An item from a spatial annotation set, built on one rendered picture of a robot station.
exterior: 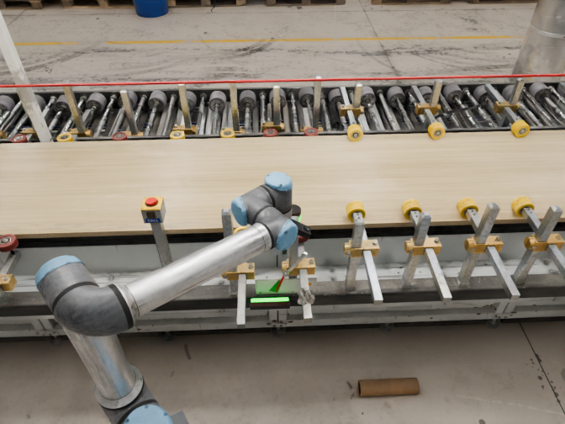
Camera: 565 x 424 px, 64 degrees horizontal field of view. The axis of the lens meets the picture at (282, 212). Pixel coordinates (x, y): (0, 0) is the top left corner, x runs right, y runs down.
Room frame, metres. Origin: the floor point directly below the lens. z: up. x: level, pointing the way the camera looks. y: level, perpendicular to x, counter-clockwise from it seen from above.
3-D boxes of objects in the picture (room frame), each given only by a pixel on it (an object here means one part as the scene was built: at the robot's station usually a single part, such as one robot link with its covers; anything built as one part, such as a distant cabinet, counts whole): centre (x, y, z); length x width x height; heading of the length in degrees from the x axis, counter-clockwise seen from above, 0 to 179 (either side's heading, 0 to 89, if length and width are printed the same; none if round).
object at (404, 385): (1.11, -0.55, 0.04); 0.30 x 0.08 x 0.08; 92
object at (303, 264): (1.23, -0.07, 0.85); 0.13 x 0.06 x 0.05; 92
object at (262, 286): (1.20, -0.01, 0.75); 0.26 x 0.01 x 0.10; 92
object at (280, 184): (1.15, 0.01, 1.32); 0.10 x 0.09 x 0.12; 131
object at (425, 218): (1.25, -0.54, 0.89); 0.03 x 0.03 x 0.48; 2
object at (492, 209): (1.26, -0.79, 0.93); 0.03 x 0.03 x 0.48; 2
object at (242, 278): (1.17, 0.16, 0.83); 0.43 x 0.03 x 0.04; 2
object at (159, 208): (1.21, 0.47, 1.18); 0.07 x 0.07 x 0.08; 2
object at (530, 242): (1.27, -1.07, 0.95); 0.13 x 0.06 x 0.05; 92
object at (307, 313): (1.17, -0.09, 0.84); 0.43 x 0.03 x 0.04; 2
